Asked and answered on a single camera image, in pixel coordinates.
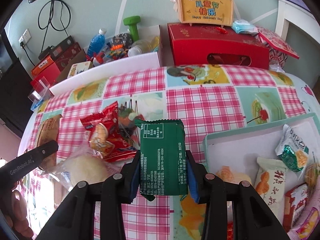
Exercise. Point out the yellow jelly cup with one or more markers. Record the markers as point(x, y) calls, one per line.
point(230, 175)

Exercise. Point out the black cabinet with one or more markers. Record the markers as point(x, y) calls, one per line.
point(12, 92)

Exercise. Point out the wet wipes pack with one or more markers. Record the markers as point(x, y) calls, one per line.
point(243, 27)

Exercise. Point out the white wall outlet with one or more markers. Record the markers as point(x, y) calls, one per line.
point(25, 37)

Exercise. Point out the clear wrapped white bun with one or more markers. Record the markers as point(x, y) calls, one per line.
point(82, 167)

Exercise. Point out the white green corn snack packet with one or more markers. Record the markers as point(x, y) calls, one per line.
point(291, 150)

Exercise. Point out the white desk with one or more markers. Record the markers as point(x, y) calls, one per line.
point(282, 17)

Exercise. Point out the dark brown carton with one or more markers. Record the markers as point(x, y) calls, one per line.
point(65, 47)

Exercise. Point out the blue plastic bottle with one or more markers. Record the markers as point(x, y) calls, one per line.
point(96, 42)

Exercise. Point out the person's left hand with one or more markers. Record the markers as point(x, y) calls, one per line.
point(17, 212)

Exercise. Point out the red patterned lidded box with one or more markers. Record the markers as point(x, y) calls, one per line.
point(277, 45)

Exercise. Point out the orange cake packet with barcode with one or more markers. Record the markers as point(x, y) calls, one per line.
point(48, 132)

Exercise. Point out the white snack packet orange picture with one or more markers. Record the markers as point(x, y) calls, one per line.
point(271, 180)

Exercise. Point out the red cracker-picture packet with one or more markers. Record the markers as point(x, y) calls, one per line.
point(100, 141)

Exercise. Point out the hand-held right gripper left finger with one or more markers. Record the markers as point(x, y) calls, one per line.
point(135, 180)

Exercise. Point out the white foam box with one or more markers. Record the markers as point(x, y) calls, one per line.
point(112, 67)

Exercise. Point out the green dumbbell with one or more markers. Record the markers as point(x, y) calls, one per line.
point(132, 27)

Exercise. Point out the red gift box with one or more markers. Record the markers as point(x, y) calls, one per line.
point(215, 45)

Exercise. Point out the clear plastic box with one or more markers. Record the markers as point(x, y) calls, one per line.
point(40, 90)

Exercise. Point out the purple snack packet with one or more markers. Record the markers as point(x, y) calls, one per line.
point(308, 222)

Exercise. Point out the green-label bun packet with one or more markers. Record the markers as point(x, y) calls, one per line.
point(312, 176)

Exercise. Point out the white tray with teal rim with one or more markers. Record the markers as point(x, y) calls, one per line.
point(225, 152)

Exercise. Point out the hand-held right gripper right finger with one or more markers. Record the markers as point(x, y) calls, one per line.
point(192, 185)

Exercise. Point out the red-brown biscuit packet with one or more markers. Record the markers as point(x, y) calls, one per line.
point(296, 202)

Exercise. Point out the dark patterned pouch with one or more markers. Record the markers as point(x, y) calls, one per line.
point(121, 41)

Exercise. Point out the clear plastic bottle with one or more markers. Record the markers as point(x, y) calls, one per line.
point(142, 47)

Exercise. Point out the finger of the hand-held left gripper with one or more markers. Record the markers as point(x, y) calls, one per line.
point(48, 151)

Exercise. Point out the small yellow-white carton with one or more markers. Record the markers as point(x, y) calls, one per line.
point(78, 69)

